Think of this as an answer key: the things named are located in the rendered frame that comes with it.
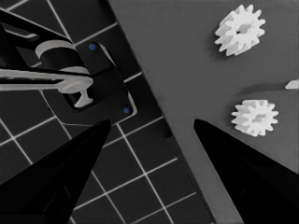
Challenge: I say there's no small white T-shaped piece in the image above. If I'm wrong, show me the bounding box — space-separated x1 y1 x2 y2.
284 78 299 91

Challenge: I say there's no small white gear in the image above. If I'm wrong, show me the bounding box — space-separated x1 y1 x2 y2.
231 99 279 138
214 4 266 57

